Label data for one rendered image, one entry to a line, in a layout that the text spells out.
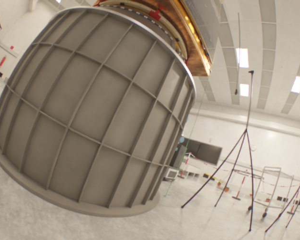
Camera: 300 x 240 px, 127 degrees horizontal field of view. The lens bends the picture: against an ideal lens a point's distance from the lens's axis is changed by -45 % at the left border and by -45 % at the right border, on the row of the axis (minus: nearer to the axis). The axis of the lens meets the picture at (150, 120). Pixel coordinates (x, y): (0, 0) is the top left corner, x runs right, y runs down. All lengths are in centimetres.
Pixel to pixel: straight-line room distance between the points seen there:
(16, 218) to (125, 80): 85
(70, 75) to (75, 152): 41
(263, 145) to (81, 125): 928
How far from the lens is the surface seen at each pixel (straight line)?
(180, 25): 159
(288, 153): 985
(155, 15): 150
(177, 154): 295
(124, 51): 85
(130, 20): 96
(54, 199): 78
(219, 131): 955
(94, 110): 72
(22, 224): 63
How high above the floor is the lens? 47
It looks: 12 degrees up
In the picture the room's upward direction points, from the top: 24 degrees clockwise
